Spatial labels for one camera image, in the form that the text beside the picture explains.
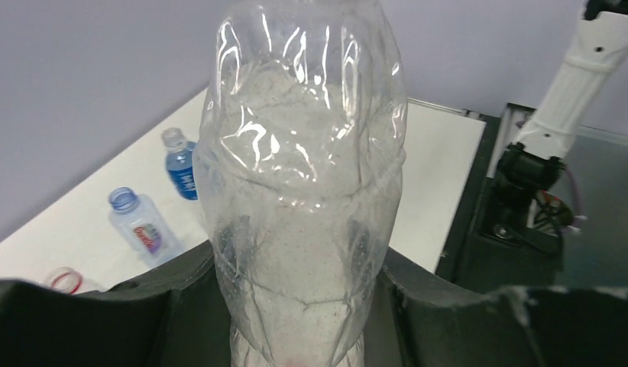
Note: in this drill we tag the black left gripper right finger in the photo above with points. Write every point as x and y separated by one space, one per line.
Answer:
420 319

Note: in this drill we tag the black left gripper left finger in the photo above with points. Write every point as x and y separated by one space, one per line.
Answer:
173 315

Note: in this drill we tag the clear bottle white cap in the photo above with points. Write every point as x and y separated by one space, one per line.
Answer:
140 223

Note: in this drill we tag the red label clear bottle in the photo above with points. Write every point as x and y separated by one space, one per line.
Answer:
69 281

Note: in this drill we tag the blue label clear bottle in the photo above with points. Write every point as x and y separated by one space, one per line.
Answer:
179 162

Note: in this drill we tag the clear unlabelled bottle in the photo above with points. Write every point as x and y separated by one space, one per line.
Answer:
299 169

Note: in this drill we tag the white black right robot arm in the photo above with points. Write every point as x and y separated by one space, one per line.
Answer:
557 121

